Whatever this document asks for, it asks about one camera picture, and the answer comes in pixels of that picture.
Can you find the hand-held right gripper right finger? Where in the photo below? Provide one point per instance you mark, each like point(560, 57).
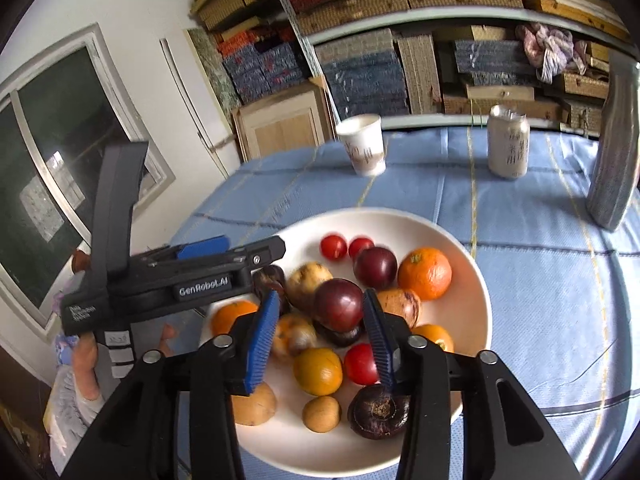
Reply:
point(380, 340)

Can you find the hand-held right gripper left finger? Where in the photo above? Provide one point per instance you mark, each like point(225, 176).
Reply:
point(262, 340)

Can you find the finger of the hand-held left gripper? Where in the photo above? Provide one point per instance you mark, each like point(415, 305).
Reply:
point(202, 248)
point(260, 252)

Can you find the dark water chestnut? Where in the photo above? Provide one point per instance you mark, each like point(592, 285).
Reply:
point(378, 410)
point(270, 277)
point(342, 336)

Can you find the mottled orange fruit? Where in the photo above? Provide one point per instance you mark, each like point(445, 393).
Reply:
point(295, 335)

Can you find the small orange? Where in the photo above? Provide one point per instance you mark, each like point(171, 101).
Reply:
point(232, 316)

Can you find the brown speckled pear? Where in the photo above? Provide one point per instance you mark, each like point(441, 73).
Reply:
point(405, 305)

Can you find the dark red plum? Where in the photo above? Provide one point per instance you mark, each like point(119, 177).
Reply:
point(375, 266)
point(338, 304)

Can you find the orange cherry tomato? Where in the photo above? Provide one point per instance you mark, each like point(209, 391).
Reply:
point(435, 336)

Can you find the golden yellow fruit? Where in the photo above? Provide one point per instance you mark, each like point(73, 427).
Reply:
point(317, 371)

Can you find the tan oval fruit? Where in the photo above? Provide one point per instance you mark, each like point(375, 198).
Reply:
point(257, 405)

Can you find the red cherry tomato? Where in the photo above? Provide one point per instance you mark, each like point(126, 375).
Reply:
point(360, 246)
point(333, 246)

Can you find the white round plate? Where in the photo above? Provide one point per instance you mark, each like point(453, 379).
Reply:
point(465, 320)

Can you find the small tan longan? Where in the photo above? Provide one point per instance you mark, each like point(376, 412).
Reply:
point(321, 413)

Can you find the person's left hand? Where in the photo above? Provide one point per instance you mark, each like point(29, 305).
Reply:
point(87, 365)

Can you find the pale yellow pear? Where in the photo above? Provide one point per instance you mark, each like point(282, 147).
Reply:
point(308, 280)

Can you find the mandarin orange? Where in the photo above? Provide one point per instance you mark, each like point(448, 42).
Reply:
point(425, 272)

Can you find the framed wooden panel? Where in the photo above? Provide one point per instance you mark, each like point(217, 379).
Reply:
point(280, 130)

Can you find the white board panel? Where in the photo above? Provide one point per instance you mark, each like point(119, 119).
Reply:
point(200, 115)

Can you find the white paper cup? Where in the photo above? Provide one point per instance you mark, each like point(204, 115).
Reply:
point(362, 145)

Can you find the white framed window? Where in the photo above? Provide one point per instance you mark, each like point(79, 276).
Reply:
point(50, 160)

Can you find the blue plaid tablecloth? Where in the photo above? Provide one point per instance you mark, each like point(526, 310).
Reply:
point(540, 285)

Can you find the green marble slab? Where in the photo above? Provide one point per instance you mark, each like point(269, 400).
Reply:
point(215, 75)

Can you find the stack of blue patterned boxes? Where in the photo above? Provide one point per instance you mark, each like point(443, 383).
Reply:
point(260, 70)
point(360, 80)
point(490, 60)

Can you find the orange red patterned box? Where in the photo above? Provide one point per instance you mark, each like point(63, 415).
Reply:
point(235, 45)

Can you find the white drink can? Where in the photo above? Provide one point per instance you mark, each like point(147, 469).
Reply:
point(509, 142)

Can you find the upright woven box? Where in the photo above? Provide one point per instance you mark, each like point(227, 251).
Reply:
point(417, 75)

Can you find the stack of woven clasp boxes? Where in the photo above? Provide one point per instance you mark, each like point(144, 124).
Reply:
point(500, 102)

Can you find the grey ribbed bottle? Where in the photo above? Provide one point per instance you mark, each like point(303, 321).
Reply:
point(615, 160)

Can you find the white metal shelf unit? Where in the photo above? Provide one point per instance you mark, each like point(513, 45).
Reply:
point(450, 14)

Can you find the pink cloth bundle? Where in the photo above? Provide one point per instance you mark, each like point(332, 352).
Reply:
point(550, 50)

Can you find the stack of tan wooden boxes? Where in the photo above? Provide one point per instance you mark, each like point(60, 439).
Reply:
point(575, 5)

